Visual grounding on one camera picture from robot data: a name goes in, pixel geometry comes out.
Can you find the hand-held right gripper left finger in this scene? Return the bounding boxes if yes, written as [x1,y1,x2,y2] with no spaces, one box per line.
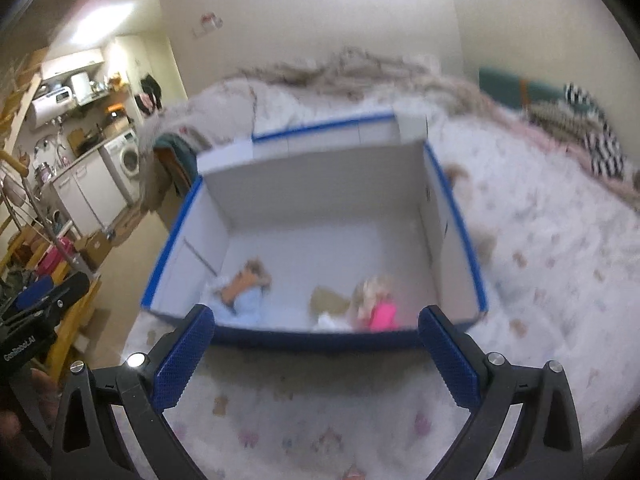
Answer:
[50,304,217,480]

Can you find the pink cloth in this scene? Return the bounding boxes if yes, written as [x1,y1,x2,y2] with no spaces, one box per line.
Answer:
[369,299,399,332]

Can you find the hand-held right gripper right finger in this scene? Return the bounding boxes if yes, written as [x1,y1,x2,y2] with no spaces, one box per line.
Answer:
[418,304,584,480]

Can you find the light blue cloth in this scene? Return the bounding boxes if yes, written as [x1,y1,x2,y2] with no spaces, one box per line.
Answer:
[207,280,267,325]

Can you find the white cardboard box blue edges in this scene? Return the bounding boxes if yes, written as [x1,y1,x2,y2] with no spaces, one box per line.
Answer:
[141,111,489,352]

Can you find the white water heater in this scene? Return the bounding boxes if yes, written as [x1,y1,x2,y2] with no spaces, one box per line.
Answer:
[25,86,77,130]

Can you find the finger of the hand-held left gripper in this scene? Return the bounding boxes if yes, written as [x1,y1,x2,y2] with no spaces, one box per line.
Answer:
[0,272,92,328]

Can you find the person's left hand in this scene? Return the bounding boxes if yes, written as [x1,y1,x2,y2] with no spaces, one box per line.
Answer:
[0,366,63,443]

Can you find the green pillow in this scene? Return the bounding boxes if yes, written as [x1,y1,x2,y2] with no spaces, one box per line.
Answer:
[477,66,568,112]

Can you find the teal cloth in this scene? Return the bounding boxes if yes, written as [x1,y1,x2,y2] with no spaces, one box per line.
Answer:
[153,132,202,198]

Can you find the white cloth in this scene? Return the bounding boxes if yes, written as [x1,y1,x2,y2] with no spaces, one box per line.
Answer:
[313,310,354,334]

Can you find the yellow wooden rack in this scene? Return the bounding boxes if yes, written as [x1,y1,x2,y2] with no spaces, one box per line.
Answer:
[0,150,103,376]

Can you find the black white checkered blanket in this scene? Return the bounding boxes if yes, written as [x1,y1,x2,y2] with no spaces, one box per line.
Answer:
[525,82,632,179]

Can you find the white kitchen cabinet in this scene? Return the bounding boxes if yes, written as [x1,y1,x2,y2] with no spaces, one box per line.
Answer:
[50,151,130,239]

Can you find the orange plush toy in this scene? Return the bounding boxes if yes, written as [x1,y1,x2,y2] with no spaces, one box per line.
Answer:
[220,257,274,312]

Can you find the pink plastic bin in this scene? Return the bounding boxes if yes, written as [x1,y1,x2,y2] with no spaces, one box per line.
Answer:
[34,239,77,275]

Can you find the white washing machine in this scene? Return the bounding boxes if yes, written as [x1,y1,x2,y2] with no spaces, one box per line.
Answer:
[101,129,145,207]

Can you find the brown cardboard scrap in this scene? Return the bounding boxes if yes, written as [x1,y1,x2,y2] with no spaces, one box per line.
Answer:
[309,285,352,317]

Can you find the printed white bedsheet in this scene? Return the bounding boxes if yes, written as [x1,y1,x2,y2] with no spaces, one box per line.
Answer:
[107,80,640,480]

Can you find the black hanging clothing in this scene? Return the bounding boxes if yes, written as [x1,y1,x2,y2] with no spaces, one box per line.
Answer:
[136,73,164,112]

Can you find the cardboard box on floor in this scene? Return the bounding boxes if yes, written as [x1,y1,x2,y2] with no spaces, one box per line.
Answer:
[74,229,117,267]

